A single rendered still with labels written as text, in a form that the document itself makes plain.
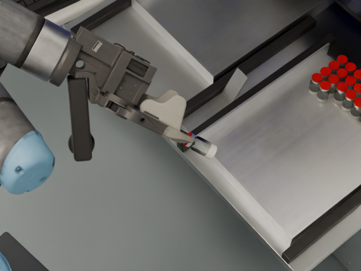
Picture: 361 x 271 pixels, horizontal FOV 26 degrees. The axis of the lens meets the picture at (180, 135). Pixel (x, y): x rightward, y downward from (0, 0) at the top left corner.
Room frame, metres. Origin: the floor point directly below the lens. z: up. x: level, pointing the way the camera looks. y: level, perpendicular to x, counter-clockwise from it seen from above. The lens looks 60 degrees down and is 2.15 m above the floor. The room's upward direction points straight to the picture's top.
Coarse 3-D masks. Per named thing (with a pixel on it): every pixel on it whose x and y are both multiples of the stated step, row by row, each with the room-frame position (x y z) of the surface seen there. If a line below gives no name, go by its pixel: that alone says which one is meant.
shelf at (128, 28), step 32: (96, 32) 0.99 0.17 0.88; (128, 32) 0.99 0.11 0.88; (320, 32) 0.99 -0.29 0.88; (352, 32) 0.99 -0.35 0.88; (160, 64) 0.91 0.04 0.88; (192, 96) 0.84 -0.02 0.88; (192, 160) 0.69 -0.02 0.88; (224, 192) 0.63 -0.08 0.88; (256, 224) 0.57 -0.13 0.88; (352, 224) 0.57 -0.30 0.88; (320, 256) 0.50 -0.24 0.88
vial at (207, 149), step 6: (198, 138) 0.55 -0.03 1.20; (192, 144) 0.55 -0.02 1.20; (198, 144) 0.55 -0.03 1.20; (204, 144) 0.55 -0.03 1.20; (210, 144) 0.55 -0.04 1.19; (192, 150) 0.54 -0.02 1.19; (198, 150) 0.54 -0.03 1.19; (204, 150) 0.54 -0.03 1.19; (210, 150) 0.54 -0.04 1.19; (216, 150) 0.54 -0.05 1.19; (210, 156) 0.54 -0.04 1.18
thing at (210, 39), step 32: (160, 0) 1.07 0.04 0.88; (192, 0) 1.07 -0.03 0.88; (224, 0) 1.07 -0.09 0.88; (256, 0) 1.07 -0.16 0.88; (288, 0) 1.07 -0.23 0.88; (320, 0) 1.07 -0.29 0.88; (160, 32) 0.98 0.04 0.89; (192, 32) 0.99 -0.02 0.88; (224, 32) 0.99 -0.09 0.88; (256, 32) 0.99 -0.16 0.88; (192, 64) 0.91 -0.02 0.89; (224, 64) 0.91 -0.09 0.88
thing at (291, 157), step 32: (320, 64) 0.91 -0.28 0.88; (256, 96) 0.81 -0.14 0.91; (288, 96) 0.83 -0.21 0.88; (224, 128) 0.76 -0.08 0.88; (256, 128) 0.76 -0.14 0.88; (288, 128) 0.76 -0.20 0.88; (320, 128) 0.76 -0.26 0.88; (352, 128) 0.76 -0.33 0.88; (224, 160) 0.69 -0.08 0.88; (256, 160) 0.69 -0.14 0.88; (288, 160) 0.69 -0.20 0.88; (320, 160) 0.69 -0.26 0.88; (352, 160) 0.69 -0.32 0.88; (256, 192) 0.63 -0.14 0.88; (288, 192) 0.63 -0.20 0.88; (320, 192) 0.63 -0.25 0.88; (352, 192) 0.62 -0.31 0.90; (288, 224) 0.56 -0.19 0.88
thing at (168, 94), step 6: (168, 90) 0.62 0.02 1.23; (144, 96) 0.61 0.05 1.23; (150, 96) 0.61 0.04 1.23; (162, 96) 0.61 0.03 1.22; (168, 96) 0.61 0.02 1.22; (138, 102) 0.60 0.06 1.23; (162, 102) 0.60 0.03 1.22; (138, 108) 0.59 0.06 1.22; (150, 114) 0.58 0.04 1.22; (186, 132) 0.57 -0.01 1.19
